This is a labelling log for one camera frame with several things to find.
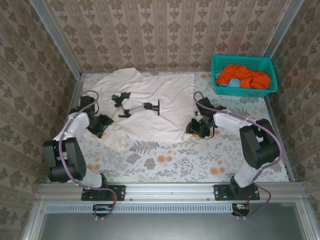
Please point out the orange t-shirt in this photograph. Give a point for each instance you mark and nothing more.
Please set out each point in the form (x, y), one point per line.
(252, 78)

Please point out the aluminium frame cross rail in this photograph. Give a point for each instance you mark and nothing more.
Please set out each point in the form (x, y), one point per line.
(170, 191)

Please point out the aluminium frame post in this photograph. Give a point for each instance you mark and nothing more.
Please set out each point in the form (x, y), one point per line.
(285, 25)
(55, 37)

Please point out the teal plastic basket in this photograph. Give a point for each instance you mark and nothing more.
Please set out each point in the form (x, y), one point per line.
(250, 93)

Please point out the floral table cover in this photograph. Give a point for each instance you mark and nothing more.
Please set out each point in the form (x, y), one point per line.
(175, 162)

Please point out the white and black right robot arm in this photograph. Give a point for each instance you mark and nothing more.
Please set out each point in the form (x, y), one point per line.
(260, 150)

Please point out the aluminium frame side rail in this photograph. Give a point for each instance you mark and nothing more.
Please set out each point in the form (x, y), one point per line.
(74, 95)
(289, 172)

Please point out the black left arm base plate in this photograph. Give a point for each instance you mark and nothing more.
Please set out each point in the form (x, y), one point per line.
(117, 192)

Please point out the white t-shirt with robot print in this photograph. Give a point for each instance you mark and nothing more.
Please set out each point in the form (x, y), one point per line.
(170, 120)

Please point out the light blue t-shirt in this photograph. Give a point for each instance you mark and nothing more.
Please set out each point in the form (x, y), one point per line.
(233, 83)

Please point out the grey metal panel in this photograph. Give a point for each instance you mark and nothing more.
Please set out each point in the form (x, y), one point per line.
(162, 227)

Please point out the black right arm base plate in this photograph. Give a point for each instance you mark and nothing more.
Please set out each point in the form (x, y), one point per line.
(221, 193)

